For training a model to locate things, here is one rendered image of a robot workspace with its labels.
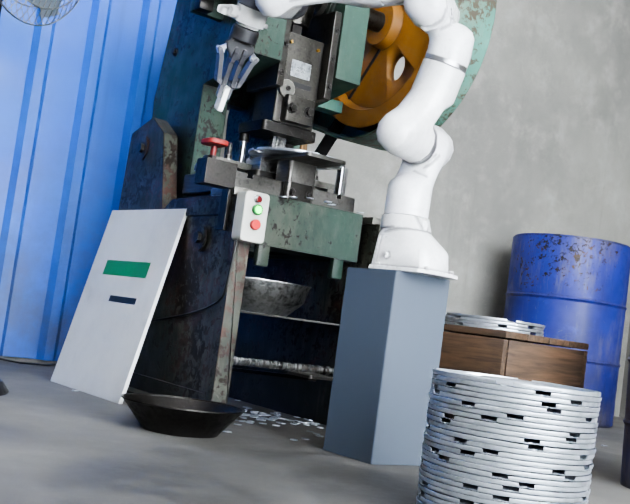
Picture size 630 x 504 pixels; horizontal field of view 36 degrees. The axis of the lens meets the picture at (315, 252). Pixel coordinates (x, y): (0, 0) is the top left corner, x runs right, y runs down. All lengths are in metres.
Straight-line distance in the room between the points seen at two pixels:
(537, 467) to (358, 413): 0.77
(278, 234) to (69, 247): 1.34
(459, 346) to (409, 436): 0.41
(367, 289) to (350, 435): 0.35
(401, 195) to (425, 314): 0.29
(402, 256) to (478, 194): 2.89
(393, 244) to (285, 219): 0.53
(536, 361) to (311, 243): 0.72
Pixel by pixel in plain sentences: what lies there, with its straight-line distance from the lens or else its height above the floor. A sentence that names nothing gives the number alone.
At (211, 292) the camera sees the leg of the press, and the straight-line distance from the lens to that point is 2.67.
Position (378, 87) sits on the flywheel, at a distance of 3.28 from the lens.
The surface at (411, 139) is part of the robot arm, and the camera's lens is 2.30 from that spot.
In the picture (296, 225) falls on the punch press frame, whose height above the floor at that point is 0.57.
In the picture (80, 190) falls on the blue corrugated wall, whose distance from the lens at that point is 3.90.
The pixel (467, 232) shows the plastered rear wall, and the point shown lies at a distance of 5.08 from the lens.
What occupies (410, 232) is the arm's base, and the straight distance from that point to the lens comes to 2.29.
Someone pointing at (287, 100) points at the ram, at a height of 0.95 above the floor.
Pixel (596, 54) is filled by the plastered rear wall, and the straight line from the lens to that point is 5.91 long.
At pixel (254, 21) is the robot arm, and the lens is 2.60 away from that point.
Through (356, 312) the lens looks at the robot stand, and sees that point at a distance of 2.32.
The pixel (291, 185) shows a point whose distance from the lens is 2.83.
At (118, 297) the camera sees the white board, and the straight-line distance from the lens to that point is 3.03.
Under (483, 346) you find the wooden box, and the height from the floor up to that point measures 0.30.
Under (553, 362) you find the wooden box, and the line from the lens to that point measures 2.72.
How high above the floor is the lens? 0.30
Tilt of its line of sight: 4 degrees up
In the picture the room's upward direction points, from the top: 8 degrees clockwise
